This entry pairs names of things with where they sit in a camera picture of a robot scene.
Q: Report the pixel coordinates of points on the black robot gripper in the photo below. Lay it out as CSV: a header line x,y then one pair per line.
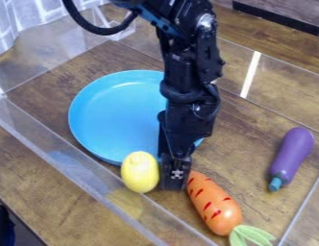
x,y
185,122

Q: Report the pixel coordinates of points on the yellow toy lemon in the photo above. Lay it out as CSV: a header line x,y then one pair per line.
x,y
140,172

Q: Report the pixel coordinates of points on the orange toy carrot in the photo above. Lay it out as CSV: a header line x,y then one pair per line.
x,y
220,212

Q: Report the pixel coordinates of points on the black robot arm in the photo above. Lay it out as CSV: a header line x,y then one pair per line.
x,y
186,27

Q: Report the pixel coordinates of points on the blue round plate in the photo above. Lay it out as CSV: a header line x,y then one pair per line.
x,y
113,114

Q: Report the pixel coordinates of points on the purple toy eggplant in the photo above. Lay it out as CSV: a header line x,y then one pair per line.
x,y
295,148

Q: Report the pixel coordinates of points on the white patterned curtain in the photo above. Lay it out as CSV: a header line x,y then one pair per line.
x,y
22,14

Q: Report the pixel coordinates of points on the clear acrylic enclosure wall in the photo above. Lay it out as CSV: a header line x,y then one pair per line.
x,y
67,194

